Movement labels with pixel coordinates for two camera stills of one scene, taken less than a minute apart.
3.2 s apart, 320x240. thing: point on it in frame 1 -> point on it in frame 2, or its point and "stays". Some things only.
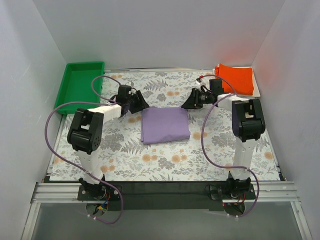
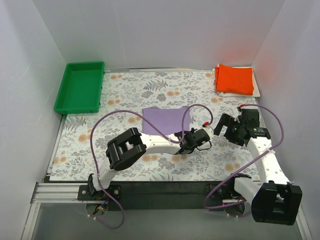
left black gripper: [136, 102] -> [188, 144]
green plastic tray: [77, 86] stays
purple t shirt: [161, 124] stays
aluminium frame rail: [272, 192] stays
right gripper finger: [194, 101] -> [224, 120]
